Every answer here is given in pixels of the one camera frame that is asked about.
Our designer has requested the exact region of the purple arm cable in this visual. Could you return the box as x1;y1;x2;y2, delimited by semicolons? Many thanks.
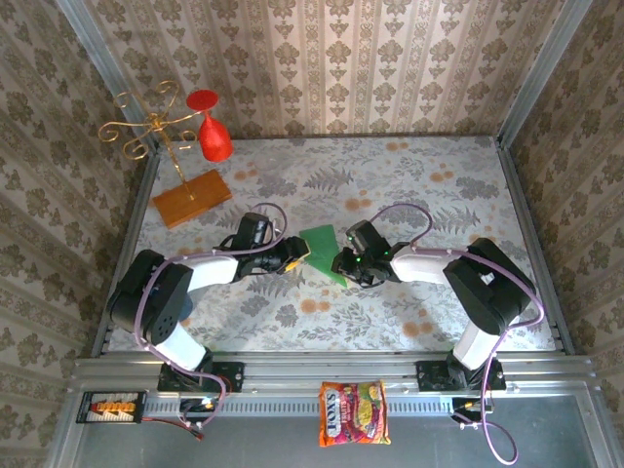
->
135;203;289;440
372;203;546;463

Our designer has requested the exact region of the green paper sheet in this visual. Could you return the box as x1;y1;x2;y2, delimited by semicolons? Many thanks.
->
298;223;353;290

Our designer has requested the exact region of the slotted grey cable duct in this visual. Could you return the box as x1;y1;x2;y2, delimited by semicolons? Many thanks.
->
145;399;457;416

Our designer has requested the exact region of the red wine glass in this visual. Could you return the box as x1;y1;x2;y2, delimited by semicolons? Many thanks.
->
185;89;234;163

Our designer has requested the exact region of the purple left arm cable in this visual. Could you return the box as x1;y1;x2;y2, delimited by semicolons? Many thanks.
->
135;203;289;440

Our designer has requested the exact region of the small connector board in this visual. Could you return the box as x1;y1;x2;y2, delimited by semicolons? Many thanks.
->
450;397;494;431
178;397;219;413

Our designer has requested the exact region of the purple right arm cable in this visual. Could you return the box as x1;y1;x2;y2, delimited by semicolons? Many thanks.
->
372;203;546;463

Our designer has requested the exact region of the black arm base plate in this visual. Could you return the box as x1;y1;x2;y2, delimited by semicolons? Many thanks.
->
157;360;246;394
415;359;507;392

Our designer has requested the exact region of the orange candy bag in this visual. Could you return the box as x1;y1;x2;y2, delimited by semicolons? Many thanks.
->
318;379;393;449

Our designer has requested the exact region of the gold wire stand wooden base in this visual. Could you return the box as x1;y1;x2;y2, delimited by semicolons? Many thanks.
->
98;80;233;229

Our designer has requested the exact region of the red and black wire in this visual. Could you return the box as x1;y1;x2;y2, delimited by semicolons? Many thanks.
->
140;416;206;443

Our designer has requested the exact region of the floral table mat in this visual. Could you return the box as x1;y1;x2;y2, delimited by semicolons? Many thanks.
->
107;136;558;353

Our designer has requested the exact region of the aluminium frame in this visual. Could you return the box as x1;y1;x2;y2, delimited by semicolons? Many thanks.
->
46;0;624;468

